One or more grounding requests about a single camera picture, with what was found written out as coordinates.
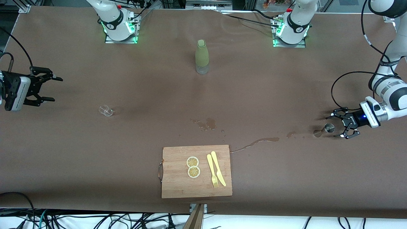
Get teal cable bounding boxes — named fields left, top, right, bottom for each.
left=38, top=209, right=48, bottom=229

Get green sleeved glass bottle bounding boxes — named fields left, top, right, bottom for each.
left=195, top=39, right=210, bottom=75

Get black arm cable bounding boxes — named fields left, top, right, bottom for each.
left=331, top=0, right=399, bottom=110
left=0, top=27, right=34, bottom=75

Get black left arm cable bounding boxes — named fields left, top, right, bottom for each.
left=331, top=0, right=399, bottom=110

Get liquid spill puddle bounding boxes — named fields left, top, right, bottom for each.
left=191, top=118, right=224, bottom=132

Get black looped cable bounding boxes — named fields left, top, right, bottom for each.
left=0, top=192, right=36, bottom=229

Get brown table cover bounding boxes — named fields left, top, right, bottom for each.
left=0, top=6, right=407, bottom=218

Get long liquid spill streak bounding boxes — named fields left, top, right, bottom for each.
left=231, top=137, right=280, bottom=154

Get steel double jigger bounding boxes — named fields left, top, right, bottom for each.
left=313, top=123, right=335, bottom=138

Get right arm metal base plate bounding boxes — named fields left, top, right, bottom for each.
left=105, top=14, right=139, bottom=44

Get wooden post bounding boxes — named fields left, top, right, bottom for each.
left=183, top=204, right=205, bottom=229

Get yellow plastic knife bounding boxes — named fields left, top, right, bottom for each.
left=211, top=151, right=227, bottom=187

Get grey power strip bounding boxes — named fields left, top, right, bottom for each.
left=186, top=0, right=232, bottom=10

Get wooden cutting board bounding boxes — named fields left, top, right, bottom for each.
left=158, top=145, right=233, bottom=199

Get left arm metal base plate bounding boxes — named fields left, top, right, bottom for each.
left=273, top=17, right=306, bottom=48

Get yellow plastic fork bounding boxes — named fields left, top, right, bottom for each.
left=207, top=154, right=219, bottom=188

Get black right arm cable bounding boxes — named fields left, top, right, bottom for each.
left=0, top=27, right=34, bottom=75

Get orange background items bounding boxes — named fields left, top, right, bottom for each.
left=263, top=0, right=293, bottom=8

